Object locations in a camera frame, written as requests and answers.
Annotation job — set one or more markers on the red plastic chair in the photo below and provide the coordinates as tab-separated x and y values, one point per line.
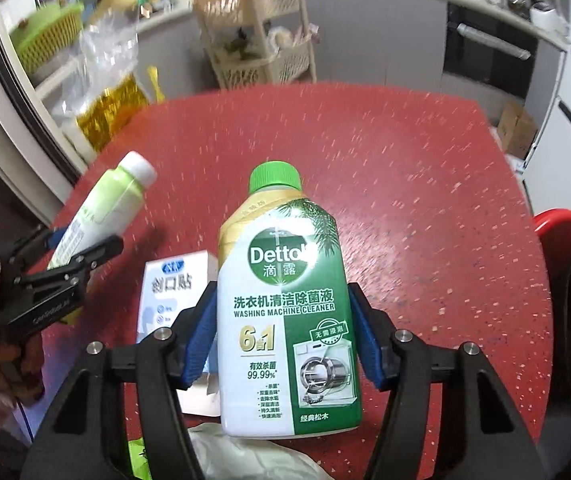
560	225

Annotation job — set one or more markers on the person's left hand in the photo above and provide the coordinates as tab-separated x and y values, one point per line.
30	365

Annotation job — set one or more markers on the beige basket trolley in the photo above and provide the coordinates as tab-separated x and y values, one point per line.
250	35

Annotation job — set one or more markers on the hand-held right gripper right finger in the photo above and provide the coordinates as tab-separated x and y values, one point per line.
365	335

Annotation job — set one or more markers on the crumpled translucent plastic bag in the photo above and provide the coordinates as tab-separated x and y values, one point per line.
255	455

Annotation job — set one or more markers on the black built-in oven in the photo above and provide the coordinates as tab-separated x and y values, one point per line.
480	55

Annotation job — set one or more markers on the pale green plastic bottle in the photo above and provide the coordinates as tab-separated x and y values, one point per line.
105	200

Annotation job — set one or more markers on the green plastic bag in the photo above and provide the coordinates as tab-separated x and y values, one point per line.
138	460

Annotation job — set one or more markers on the small blue white carton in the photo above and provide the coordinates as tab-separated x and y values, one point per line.
175	285

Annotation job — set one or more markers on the brown cardboard box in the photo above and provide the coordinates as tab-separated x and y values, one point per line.
515	130

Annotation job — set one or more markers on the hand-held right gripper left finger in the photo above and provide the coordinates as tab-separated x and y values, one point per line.
198	335

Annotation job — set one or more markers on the clear plastic bag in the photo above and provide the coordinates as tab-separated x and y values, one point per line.
100	60

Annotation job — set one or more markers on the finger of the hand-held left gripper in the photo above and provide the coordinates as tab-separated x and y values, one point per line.
50	295
35	247

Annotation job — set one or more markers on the green plastic basket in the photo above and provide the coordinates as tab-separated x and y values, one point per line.
45	35

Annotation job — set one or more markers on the green capped cleaner bottle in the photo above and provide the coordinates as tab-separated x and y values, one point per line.
285	310

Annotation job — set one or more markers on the gold foil bag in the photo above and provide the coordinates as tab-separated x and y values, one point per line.
110	110

